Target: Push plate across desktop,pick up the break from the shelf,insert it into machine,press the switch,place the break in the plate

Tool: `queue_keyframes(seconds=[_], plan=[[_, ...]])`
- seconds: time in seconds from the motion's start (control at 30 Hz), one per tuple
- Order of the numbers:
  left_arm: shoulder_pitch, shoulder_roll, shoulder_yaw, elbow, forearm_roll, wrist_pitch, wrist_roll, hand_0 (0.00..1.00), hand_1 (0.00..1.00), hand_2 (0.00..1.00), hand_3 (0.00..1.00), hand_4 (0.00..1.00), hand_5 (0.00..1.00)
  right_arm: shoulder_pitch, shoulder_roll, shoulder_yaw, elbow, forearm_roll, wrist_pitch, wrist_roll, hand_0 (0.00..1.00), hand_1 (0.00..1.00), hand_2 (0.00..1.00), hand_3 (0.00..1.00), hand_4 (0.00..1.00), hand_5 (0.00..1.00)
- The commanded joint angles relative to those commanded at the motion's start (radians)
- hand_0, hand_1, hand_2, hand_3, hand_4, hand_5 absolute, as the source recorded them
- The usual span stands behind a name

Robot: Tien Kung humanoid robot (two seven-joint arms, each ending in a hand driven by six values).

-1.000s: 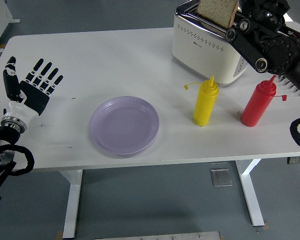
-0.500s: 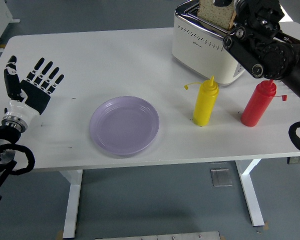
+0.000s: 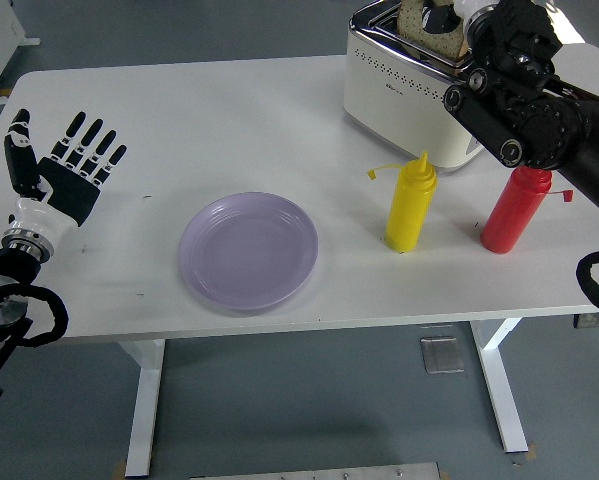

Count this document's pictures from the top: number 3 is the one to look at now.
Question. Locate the grey metal base plate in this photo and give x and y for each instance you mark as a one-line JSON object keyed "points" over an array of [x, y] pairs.
{"points": [[314, 472]]}

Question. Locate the yellow squeeze bottle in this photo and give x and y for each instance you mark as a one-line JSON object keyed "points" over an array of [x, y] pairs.
{"points": [[409, 210]]}

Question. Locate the purple round plate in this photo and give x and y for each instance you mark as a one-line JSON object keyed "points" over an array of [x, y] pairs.
{"points": [[249, 252]]}

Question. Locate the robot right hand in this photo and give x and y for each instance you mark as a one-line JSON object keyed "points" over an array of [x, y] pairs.
{"points": [[441, 15]]}

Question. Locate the metal floor outlet cover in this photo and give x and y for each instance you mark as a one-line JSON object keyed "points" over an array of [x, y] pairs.
{"points": [[441, 355]]}

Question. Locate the cream and chrome toaster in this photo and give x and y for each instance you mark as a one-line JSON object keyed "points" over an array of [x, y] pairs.
{"points": [[394, 100]]}

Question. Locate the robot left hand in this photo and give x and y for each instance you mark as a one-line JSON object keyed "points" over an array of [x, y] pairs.
{"points": [[69, 192]]}

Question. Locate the red squeeze bottle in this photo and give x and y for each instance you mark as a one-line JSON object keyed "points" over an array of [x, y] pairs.
{"points": [[511, 220]]}

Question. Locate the table height control panel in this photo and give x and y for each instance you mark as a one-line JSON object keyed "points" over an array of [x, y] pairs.
{"points": [[586, 322]]}

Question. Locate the white table leg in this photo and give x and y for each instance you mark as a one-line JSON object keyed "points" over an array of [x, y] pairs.
{"points": [[146, 400], [499, 385]]}

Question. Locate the brown bread slice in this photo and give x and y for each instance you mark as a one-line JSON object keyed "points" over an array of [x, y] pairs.
{"points": [[411, 22]]}

